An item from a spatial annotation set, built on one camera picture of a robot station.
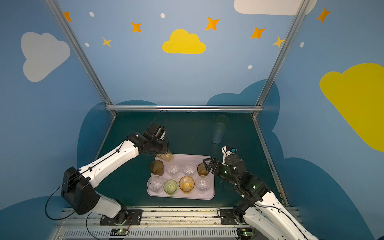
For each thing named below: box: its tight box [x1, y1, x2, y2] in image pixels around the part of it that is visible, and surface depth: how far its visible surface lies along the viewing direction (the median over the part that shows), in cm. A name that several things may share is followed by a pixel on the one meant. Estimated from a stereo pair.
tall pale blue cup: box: [212, 123, 226, 144], surface depth 105 cm
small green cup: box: [163, 179, 178, 196], surface depth 84 cm
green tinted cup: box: [216, 115, 229, 125], surface depth 106 cm
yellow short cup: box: [179, 175, 195, 194], surface depth 82 cm
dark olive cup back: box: [150, 160, 164, 177], surface depth 89 cm
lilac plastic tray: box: [147, 154, 215, 201], surface depth 85 cm
